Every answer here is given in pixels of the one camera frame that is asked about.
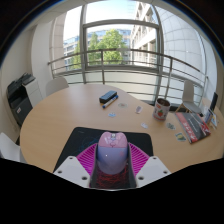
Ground lilac and pink computer mouse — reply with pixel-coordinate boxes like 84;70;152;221
96;131;129;175

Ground strawberry print mug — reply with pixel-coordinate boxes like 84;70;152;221
152;97;172;121

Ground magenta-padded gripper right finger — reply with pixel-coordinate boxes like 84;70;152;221
127;142;172;190

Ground red cover magazine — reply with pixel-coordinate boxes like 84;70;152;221
174;111;212;145

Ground green tree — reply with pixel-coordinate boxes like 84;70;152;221
69;28;130;68

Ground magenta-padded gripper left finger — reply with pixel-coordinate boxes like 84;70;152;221
53;143;99;190

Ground white chair wooden legs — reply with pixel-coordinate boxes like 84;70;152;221
0;132;28;164

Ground black mouse pad red print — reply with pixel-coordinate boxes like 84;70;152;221
53;126;154;190

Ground metal balcony railing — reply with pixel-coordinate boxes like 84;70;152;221
46;48;209;108

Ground black cylindrical speaker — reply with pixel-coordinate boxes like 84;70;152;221
209;91;219;113

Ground black whiteboard eraser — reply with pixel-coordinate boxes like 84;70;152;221
98;90;118;104

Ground blue marker pen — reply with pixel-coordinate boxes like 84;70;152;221
101;94;120;110

